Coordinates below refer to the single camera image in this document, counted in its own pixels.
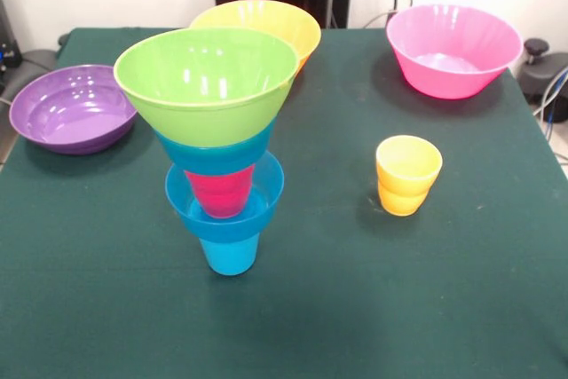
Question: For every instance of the red plastic cup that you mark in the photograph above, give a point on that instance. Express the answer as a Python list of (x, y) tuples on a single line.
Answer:
[(219, 197)]

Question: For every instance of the small blue plastic bowl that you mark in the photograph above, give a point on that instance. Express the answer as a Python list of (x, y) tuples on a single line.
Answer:
[(226, 228), (213, 157)]

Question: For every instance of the green plastic bowl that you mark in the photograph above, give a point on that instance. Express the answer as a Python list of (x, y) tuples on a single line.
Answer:
[(199, 117)]

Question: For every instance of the blue plastic cup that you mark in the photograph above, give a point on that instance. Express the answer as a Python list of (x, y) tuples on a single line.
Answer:
[(228, 259)]

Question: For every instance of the orange plastic bowl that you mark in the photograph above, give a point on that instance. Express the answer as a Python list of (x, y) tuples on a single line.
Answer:
[(306, 28)]

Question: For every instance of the pink plastic bowl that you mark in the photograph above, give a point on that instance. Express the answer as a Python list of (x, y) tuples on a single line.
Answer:
[(450, 77)]

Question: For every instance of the yellow plastic cup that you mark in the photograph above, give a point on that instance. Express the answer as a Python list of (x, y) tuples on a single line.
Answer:
[(404, 197)]

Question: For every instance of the dark green tablecloth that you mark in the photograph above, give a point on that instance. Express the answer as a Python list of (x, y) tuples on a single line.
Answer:
[(284, 308)]

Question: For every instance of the purple plastic bowl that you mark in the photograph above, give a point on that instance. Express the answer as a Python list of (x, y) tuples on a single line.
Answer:
[(66, 117)]

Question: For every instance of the small black table clamp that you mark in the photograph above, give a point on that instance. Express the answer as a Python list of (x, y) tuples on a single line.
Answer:
[(64, 38)]

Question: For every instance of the grey rounded base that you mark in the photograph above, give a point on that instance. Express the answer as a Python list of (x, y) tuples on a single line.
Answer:
[(37, 64)]

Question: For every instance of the black clamp with knob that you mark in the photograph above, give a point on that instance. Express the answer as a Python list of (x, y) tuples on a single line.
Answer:
[(543, 70)]

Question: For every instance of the black equipment box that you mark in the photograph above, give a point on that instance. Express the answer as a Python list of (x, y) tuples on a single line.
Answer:
[(8, 50)]

